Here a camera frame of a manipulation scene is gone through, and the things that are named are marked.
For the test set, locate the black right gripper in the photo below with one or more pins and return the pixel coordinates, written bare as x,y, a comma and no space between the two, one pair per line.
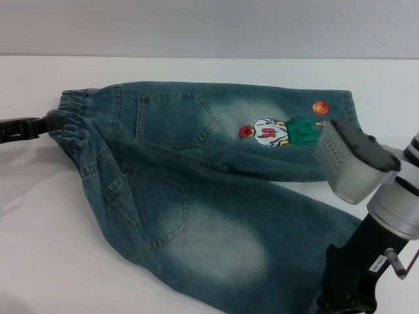
363,268

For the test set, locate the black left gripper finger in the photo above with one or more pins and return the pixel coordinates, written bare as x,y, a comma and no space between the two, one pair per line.
23,129

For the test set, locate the blue denim shorts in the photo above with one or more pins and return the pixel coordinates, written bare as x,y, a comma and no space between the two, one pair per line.
196,183

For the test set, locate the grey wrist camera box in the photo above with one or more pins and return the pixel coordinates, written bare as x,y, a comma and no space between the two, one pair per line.
350,170

